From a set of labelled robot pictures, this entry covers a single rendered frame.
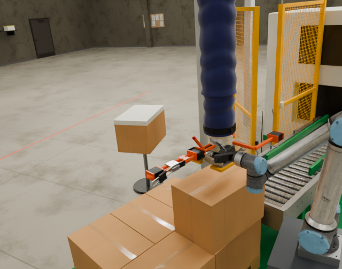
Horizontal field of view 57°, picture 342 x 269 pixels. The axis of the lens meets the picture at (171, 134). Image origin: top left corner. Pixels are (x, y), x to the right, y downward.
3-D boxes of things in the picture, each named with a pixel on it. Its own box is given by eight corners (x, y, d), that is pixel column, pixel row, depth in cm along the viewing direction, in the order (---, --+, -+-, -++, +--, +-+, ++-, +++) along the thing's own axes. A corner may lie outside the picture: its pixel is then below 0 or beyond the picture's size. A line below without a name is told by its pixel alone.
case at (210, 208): (225, 197, 282) (224, 157, 268) (263, 216, 254) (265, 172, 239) (174, 229, 247) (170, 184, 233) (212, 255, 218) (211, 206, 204)
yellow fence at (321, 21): (307, 151, 476) (321, -1, 398) (314, 153, 469) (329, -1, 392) (266, 183, 402) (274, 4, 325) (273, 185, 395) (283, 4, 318)
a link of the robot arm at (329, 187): (332, 242, 172) (372, 114, 139) (325, 262, 159) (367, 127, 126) (303, 230, 180) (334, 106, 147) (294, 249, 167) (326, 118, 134)
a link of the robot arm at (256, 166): (258, 179, 169) (259, 162, 165) (239, 171, 178) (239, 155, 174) (268, 172, 174) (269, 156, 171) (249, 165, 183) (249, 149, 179)
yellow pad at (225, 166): (239, 151, 237) (239, 145, 235) (250, 155, 230) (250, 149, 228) (209, 168, 216) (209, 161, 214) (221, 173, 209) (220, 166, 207)
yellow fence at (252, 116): (228, 167, 447) (226, 7, 370) (235, 166, 448) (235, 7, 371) (249, 202, 367) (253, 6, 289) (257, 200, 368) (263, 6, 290)
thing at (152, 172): (156, 172, 195) (156, 165, 193) (164, 176, 189) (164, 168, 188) (146, 177, 189) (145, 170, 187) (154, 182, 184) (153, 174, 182)
